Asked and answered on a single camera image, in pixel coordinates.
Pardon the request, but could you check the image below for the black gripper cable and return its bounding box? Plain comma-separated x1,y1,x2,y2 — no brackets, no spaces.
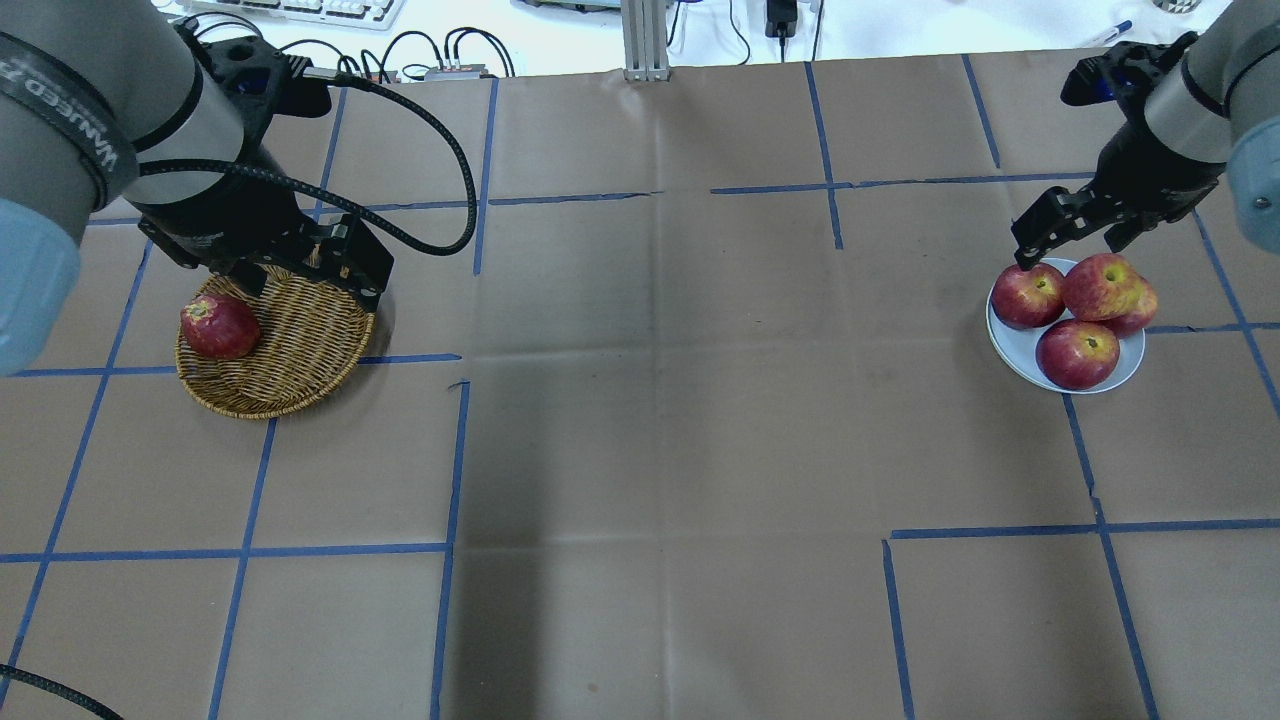
131,68,479,258

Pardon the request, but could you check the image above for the white keyboard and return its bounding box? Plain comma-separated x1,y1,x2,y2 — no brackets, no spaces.
177,1,408,31

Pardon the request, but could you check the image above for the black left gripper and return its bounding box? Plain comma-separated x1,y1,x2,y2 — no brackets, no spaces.
131,35,394,313

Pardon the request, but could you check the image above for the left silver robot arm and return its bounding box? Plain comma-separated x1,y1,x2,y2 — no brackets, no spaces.
1,1,393,375

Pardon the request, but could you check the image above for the red apple on plate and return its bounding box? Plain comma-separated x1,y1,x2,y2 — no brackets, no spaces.
1100,277,1158,340
1034,319,1121,391
989,263,1066,331

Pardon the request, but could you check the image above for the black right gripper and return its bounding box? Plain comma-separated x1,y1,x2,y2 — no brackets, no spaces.
1011,32,1229,272

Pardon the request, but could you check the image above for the red yellow cut apple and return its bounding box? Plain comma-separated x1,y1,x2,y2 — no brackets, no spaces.
1062,252,1146,322

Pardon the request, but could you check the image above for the dark red apple in basket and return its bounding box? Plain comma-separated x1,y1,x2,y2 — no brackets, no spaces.
180,293,262,360

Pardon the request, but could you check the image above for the light blue plate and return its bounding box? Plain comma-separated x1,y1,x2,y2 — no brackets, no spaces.
986,258,1146,395

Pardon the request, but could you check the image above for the round wicker basket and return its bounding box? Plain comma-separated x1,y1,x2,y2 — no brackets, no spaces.
174,266,378,420

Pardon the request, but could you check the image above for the white blue pen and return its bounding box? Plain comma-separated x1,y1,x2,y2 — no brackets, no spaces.
1082,19,1133,47

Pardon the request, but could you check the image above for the aluminium frame post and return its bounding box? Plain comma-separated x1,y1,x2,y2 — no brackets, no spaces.
620,0,671,82

